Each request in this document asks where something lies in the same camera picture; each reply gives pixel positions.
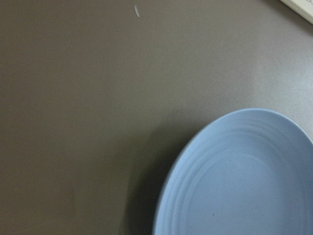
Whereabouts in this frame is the blue round plate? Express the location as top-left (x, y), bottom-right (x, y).
top-left (153, 108), bottom-right (313, 235)

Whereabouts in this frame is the beige rectangular tray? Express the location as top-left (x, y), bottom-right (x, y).
top-left (281, 0), bottom-right (313, 24)

